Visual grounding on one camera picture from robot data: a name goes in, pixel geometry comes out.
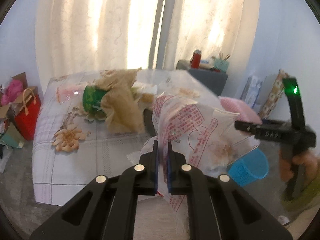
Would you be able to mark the green sleeved right forearm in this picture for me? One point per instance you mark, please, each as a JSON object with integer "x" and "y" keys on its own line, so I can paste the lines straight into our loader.
{"x": 308, "y": 198}

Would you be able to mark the patterned flat box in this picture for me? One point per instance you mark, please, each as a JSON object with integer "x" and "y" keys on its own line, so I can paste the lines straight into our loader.
{"x": 270, "y": 93}

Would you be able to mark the cream lace curtain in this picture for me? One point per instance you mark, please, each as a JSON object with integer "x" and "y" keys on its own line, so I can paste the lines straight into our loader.
{"x": 81, "y": 35}

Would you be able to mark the pink knitted item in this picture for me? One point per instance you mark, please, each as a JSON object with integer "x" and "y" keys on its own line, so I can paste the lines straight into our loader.
{"x": 246, "y": 114}

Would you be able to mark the blue plastic trash basket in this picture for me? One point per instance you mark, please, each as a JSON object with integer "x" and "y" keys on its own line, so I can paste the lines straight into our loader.
{"x": 249, "y": 168}

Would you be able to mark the brown cardboard box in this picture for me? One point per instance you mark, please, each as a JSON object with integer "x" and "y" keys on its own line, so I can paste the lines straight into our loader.
{"x": 9, "y": 111}

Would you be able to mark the right hand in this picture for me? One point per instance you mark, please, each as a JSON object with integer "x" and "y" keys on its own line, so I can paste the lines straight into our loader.
{"x": 307, "y": 159}

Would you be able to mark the clear red-printed plastic bag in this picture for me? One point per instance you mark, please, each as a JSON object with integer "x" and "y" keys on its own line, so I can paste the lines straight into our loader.
{"x": 205, "y": 135}

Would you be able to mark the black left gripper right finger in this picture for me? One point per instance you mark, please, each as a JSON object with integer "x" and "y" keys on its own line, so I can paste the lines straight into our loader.
{"x": 218, "y": 208}

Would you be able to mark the brown paper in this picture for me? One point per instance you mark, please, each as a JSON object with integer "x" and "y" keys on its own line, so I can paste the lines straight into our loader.
{"x": 123, "y": 114}

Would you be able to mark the grey cabinet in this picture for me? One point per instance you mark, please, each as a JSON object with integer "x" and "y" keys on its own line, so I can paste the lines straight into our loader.
{"x": 214, "y": 81}

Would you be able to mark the teal utensil holder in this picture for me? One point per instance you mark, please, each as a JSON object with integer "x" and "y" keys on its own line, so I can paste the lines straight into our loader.
{"x": 221, "y": 63}

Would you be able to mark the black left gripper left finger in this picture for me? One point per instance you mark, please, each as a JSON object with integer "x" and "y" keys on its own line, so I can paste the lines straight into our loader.
{"x": 106, "y": 207}

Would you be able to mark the floral plastic tablecloth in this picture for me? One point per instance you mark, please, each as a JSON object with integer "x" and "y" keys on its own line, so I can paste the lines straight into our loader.
{"x": 59, "y": 176}

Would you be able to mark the red gift bag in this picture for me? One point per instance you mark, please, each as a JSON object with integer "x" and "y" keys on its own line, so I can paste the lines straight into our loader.
{"x": 26, "y": 116}

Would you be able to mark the red canister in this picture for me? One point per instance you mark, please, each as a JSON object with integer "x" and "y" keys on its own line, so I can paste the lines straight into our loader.
{"x": 196, "y": 58}

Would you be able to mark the clear pink orange-edged bag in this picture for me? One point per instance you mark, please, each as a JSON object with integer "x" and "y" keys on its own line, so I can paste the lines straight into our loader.
{"x": 67, "y": 92}

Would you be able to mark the teal box on floor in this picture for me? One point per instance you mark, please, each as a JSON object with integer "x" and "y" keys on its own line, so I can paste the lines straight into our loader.
{"x": 12, "y": 137}

